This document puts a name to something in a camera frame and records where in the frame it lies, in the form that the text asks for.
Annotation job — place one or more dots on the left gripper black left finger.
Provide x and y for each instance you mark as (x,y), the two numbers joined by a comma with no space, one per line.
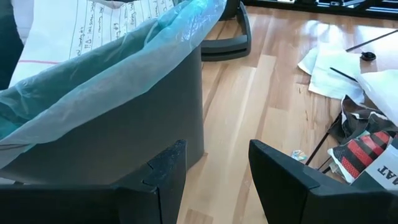
(93,205)

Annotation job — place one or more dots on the red black mat packaging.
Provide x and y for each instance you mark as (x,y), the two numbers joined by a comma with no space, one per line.
(357,152)

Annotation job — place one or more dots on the thin black zip tie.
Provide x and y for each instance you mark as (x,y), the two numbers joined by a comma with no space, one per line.
(326,169)
(323,139)

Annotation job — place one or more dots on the white handwritten lined paper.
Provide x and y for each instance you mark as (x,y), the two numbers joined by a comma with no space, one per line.
(77,31)

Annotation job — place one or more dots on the grey plastic trash bin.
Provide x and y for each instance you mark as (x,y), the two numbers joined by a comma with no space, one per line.
(140,118)

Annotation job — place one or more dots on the blue bin liner bag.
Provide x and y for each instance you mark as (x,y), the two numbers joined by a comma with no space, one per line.
(93,93)

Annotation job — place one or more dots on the small pale wrapper scrap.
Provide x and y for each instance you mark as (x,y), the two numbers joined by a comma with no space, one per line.
(298,155)

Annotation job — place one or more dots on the white printed paper sheet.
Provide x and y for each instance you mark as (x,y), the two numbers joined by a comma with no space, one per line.
(308,62)
(332,87)

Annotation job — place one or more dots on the grey tape dispenser stand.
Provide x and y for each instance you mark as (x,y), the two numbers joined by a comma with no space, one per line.
(227,46)

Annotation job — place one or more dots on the torn dark packaging piece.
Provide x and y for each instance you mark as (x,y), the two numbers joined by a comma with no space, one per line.
(357,118)

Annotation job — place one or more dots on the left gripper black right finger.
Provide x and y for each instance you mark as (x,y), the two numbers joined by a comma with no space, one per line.
(311,208)

